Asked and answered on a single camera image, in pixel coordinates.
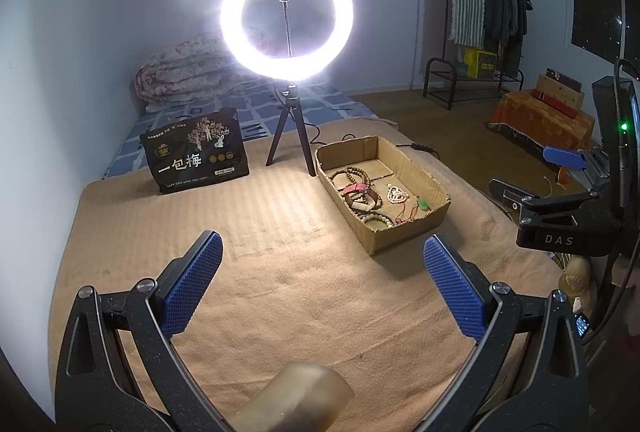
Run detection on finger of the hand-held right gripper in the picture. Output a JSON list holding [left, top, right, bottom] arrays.
[[490, 178, 601, 213], [542, 144, 613, 185]]

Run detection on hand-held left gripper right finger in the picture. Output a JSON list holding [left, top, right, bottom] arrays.
[[415, 233, 591, 432]]

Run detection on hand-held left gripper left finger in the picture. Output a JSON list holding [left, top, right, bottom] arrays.
[[54, 229, 236, 432]]

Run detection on cardboard box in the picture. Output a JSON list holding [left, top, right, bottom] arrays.
[[314, 135, 452, 256]]

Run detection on brown wooden bead necklace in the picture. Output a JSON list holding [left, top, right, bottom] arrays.
[[327, 166, 385, 214]]

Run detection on pale yellow gourd ornament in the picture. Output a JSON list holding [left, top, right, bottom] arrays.
[[557, 254, 594, 309]]

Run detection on orange covered low table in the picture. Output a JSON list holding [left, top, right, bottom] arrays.
[[487, 89, 596, 153]]

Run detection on red flat box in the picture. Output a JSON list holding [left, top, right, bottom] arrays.
[[532, 89, 576, 118]]

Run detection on beige box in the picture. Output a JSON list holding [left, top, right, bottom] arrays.
[[532, 73, 585, 118]]

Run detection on yellow crate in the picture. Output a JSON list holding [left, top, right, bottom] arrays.
[[462, 47, 499, 80]]

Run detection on black printed bag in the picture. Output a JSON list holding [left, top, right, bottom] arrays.
[[139, 107, 251, 195]]

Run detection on dark window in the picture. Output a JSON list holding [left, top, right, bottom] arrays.
[[565, 0, 640, 68]]

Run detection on translucent beige block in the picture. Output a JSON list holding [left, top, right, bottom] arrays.
[[227, 359, 356, 432]]

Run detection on dark hanging clothes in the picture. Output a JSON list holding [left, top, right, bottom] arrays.
[[482, 0, 532, 58]]

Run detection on blue patterned bed sheet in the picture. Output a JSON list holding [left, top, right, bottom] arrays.
[[102, 79, 401, 180]]

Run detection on black tripod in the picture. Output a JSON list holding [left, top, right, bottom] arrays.
[[265, 79, 318, 177]]

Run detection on folded floral quilt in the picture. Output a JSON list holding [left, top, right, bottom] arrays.
[[132, 31, 266, 105]]

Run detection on green pendant with red cord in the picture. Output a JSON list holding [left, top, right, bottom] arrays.
[[395, 197, 433, 225]]

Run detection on black power cable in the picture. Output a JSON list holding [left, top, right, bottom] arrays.
[[300, 124, 443, 159]]

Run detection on white ring light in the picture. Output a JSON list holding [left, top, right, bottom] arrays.
[[220, 0, 355, 78]]

